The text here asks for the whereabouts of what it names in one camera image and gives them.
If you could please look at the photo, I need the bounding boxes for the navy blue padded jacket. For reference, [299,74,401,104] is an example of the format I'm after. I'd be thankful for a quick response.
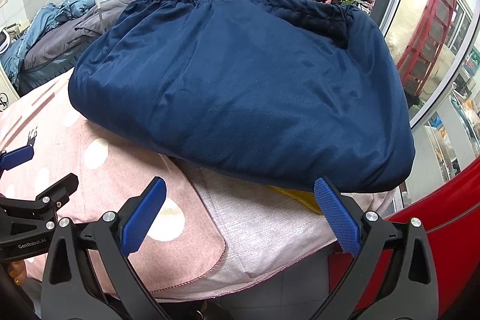
[68,0,415,193]

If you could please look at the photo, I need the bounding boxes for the pink polka dot bedsheet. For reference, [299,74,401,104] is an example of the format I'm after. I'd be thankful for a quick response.
[1,74,335,301]

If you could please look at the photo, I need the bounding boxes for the red stepladder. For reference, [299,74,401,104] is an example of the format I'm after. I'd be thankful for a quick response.
[397,0,456,98]

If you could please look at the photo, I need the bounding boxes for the gold satin folded cloth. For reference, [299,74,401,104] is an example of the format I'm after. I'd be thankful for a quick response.
[268,185,323,215]

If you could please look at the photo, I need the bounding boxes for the light blue blanket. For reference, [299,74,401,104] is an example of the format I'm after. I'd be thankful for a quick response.
[1,0,95,89]

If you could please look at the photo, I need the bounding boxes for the white floor machine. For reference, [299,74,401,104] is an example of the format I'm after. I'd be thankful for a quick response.
[0,28,20,112]

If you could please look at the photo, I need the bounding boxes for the grey quilt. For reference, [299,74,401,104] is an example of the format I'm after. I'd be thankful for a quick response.
[21,0,134,71]

